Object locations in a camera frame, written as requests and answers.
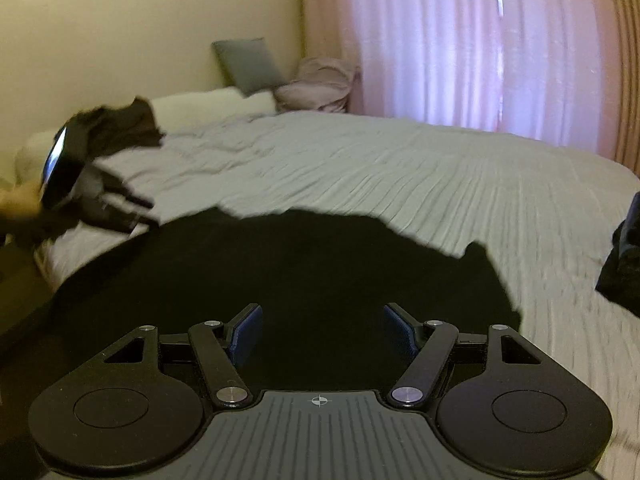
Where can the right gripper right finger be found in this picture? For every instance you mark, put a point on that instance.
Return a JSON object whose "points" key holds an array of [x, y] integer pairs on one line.
{"points": [[407, 333]]}

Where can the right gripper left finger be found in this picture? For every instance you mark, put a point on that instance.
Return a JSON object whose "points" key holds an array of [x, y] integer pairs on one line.
{"points": [[244, 332]]}

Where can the black garment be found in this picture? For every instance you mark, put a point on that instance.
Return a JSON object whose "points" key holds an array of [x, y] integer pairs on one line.
{"points": [[322, 281]]}

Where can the black folded clothes pile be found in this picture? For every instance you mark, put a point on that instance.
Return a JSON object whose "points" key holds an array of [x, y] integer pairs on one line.
{"points": [[619, 279]]}

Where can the person left hand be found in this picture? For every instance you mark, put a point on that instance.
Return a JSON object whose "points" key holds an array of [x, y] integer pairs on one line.
{"points": [[26, 222]]}

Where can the dark brown garment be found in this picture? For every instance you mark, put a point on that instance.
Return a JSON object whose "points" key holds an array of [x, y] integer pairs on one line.
{"points": [[105, 131]]}

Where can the white pillow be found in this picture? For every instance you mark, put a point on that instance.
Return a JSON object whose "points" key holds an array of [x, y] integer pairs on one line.
{"points": [[178, 113]]}

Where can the white striped bed cover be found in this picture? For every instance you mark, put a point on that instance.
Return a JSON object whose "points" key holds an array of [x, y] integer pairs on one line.
{"points": [[545, 216]]}

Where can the grey cushion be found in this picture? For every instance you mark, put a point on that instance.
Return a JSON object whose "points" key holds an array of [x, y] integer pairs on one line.
{"points": [[249, 65]]}

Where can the pink curtain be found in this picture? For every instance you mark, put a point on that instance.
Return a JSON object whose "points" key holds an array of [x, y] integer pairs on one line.
{"points": [[564, 72]]}

